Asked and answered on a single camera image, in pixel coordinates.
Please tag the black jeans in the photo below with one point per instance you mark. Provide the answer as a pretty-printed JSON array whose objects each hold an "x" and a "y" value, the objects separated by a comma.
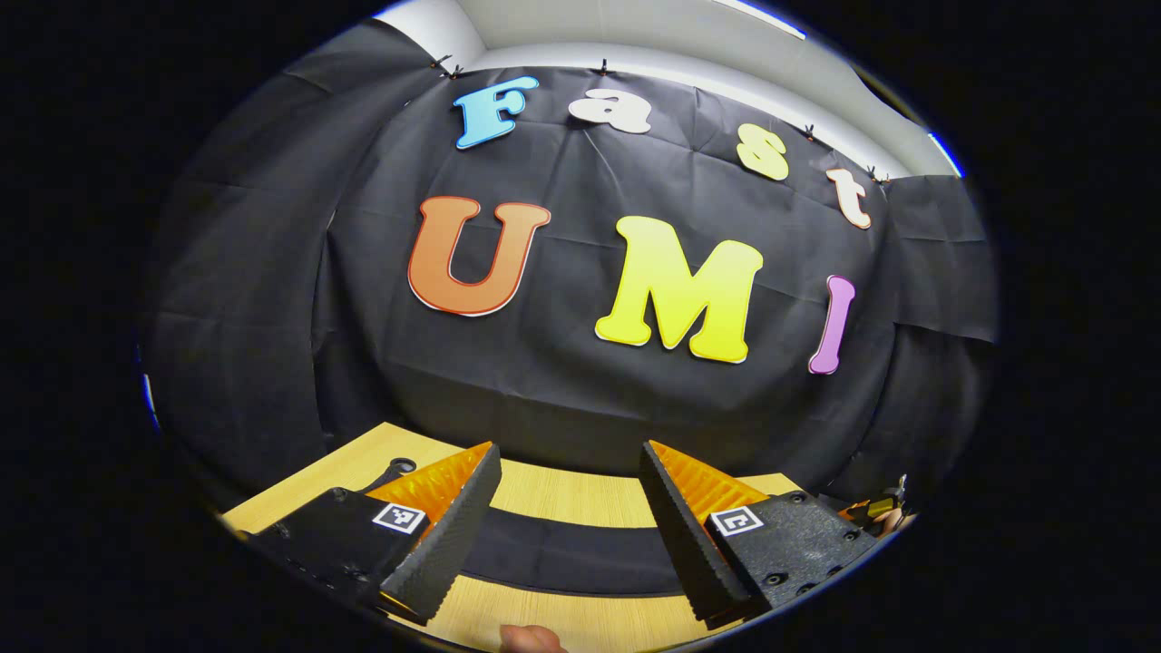
[{"x": 571, "y": 553}]

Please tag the black backdrop cloth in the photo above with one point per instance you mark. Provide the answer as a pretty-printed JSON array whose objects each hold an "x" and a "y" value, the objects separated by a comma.
[{"x": 580, "y": 399}]

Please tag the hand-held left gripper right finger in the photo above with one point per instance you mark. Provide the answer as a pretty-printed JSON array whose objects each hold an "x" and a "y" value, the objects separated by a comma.
[{"x": 680, "y": 544}]

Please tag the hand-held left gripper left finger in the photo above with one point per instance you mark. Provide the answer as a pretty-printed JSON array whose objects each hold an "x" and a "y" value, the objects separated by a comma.
[{"x": 453, "y": 544}]

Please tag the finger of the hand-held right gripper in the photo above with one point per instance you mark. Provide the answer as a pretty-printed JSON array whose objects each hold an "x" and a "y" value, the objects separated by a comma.
[{"x": 862, "y": 512}]

